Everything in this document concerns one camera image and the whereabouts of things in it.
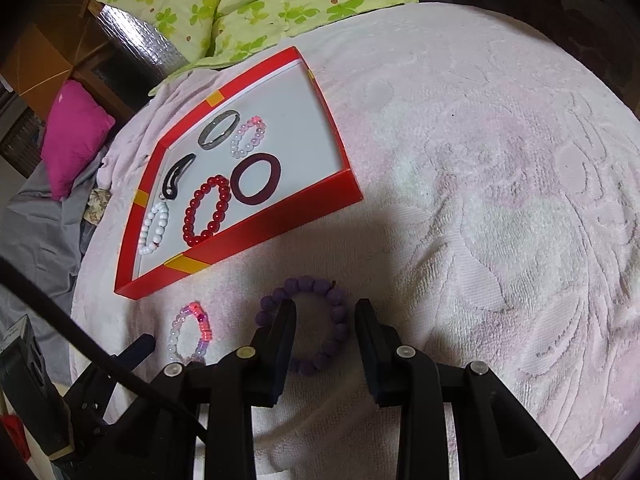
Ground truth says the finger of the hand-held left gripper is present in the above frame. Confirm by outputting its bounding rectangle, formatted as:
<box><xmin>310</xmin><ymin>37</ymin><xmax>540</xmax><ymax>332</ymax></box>
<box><xmin>67</xmin><ymin>334</ymin><xmax>156</xmax><ymax>431</ymax></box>

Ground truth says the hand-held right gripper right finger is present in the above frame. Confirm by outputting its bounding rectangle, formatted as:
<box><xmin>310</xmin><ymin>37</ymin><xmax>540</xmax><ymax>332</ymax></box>
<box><xmin>354</xmin><ymin>299</ymin><xmax>581</xmax><ymax>480</ymax></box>

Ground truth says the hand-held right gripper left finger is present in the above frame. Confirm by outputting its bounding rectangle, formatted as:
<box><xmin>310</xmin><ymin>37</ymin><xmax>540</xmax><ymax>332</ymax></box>
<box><xmin>107</xmin><ymin>299</ymin><xmax>298</xmax><ymax>480</ymax></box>

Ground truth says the purple bead bracelet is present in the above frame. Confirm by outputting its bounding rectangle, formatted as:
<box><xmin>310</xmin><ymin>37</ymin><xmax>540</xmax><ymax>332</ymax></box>
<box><xmin>254</xmin><ymin>276</ymin><xmax>351</xmax><ymax>375</ymax></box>

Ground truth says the pink multicolour bead bracelet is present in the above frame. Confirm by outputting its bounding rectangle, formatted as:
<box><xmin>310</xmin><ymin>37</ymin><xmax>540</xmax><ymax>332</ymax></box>
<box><xmin>167</xmin><ymin>301</ymin><xmax>216</xmax><ymax>366</ymax></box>

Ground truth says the white bead bracelet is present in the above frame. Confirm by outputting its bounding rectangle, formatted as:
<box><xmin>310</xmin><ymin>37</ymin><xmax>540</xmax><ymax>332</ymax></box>
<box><xmin>137</xmin><ymin>199</ymin><xmax>171</xmax><ymax>257</ymax></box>

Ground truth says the red bead bracelet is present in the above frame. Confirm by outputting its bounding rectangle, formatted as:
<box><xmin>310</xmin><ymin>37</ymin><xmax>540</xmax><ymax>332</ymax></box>
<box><xmin>182</xmin><ymin>174</ymin><xmax>232</xmax><ymax>248</ymax></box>

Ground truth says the dark red hair ring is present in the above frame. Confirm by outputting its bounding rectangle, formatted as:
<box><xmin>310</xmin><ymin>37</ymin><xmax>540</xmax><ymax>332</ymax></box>
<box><xmin>234</xmin><ymin>152</ymin><xmax>282</xmax><ymax>208</ymax></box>

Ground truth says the black hair clip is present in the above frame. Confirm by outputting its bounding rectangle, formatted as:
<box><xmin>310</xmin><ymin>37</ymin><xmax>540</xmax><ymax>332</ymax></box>
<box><xmin>161</xmin><ymin>154</ymin><xmax>197</xmax><ymax>202</ymax></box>

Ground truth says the pale pink bead bracelet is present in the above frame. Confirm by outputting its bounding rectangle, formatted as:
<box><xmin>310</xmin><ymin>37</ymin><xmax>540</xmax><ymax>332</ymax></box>
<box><xmin>229</xmin><ymin>115</ymin><xmax>267</xmax><ymax>159</ymax></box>

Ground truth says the red shallow box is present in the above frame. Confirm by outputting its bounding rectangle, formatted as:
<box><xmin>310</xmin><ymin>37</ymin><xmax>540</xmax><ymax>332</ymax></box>
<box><xmin>114</xmin><ymin>46</ymin><xmax>362</xmax><ymax>301</ymax></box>

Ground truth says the grey bangle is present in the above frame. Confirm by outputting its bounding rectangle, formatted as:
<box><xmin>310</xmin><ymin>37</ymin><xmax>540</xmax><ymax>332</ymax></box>
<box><xmin>197</xmin><ymin>109</ymin><xmax>242</xmax><ymax>151</ymax></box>

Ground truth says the grey cloth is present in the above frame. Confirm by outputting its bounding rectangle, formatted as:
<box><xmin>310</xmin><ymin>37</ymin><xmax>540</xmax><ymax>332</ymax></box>
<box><xmin>0</xmin><ymin>160</ymin><xmax>108</xmax><ymax>383</ymax></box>

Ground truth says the small patterned cloth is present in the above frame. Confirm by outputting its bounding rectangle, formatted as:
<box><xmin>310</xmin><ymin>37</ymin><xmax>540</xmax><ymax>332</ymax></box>
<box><xmin>82</xmin><ymin>187</ymin><xmax>113</xmax><ymax>223</ymax></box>

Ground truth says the pale pink bedspread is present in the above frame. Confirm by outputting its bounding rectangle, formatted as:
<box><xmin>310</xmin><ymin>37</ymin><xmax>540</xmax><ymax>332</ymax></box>
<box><xmin>70</xmin><ymin>2</ymin><xmax>640</xmax><ymax>480</ymax></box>

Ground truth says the magenta pillow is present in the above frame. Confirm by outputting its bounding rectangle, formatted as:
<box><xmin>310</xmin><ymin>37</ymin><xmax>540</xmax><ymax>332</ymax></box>
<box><xmin>41</xmin><ymin>80</ymin><xmax>117</xmax><ymax>202</ymax></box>

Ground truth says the silver foil panel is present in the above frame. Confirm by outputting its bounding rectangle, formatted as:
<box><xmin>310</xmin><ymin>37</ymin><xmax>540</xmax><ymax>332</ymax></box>
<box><xmin>95</xmin><ymin>2</ymin><xmax>183</xmax><ymax>83</ymax></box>

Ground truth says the brown cardboard panel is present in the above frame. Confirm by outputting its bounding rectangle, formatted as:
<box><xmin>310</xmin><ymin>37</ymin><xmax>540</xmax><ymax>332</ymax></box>
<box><xmin>0</xmin><ymin>0</ymin><xmax>108</xmax><ymax>98</ymax></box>

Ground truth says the green floral quilt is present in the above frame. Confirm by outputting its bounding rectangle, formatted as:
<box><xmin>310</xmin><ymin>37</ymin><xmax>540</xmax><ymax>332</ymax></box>
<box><xmin>82</xmin><ymin>0</ymin><xmax>420</xmax><ymax>96</ymax></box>

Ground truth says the black cable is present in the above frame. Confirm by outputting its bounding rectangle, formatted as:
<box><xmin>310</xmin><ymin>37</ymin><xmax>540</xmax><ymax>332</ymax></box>
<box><xmin>0</xmin><ymin>257</ymin><xmax>213</xmax><ymax>443</ymax></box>

